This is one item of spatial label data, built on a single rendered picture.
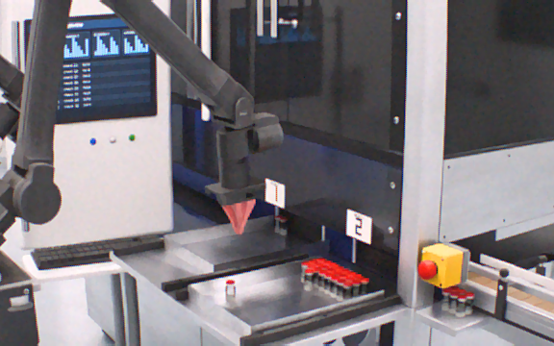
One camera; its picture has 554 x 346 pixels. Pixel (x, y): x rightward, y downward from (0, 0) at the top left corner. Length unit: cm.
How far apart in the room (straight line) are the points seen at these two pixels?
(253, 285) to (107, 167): 72
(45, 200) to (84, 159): 108
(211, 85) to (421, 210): 53
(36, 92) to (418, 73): 77
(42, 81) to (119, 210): 120
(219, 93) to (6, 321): 57
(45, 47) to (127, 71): 110
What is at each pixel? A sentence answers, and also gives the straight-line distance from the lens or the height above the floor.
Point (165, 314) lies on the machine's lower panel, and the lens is 289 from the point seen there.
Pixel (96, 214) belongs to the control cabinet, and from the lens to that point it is 243.
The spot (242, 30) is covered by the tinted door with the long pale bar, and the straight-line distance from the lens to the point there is 220.
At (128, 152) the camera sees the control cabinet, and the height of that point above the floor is 107.
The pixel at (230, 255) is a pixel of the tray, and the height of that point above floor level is 88.
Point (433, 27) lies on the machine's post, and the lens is 164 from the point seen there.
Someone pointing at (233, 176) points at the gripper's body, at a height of 121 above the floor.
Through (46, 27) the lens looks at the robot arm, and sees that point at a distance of 128.
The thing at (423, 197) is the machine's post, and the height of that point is 113.
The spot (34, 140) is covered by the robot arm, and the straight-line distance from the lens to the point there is 130.
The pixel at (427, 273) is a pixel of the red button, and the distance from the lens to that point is 166.
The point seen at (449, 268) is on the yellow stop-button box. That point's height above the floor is 100.
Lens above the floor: 158
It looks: 14 degrees down
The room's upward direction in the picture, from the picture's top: straight up
